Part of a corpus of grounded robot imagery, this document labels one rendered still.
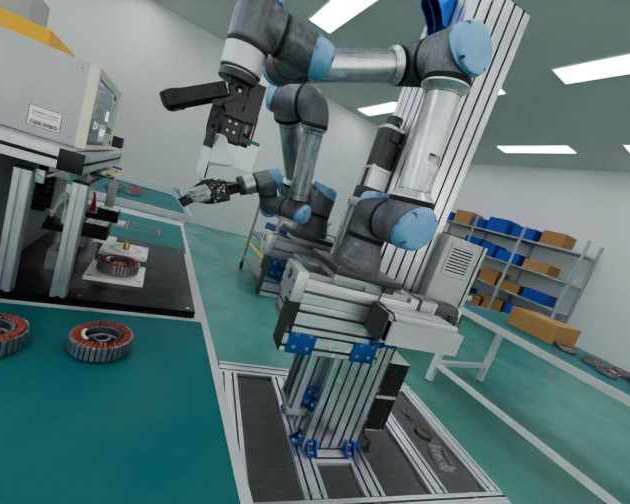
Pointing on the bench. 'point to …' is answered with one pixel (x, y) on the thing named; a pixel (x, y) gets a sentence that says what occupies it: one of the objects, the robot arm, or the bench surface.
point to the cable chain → (43, 195)
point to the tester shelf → (43, 150)
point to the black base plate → (175, 305)
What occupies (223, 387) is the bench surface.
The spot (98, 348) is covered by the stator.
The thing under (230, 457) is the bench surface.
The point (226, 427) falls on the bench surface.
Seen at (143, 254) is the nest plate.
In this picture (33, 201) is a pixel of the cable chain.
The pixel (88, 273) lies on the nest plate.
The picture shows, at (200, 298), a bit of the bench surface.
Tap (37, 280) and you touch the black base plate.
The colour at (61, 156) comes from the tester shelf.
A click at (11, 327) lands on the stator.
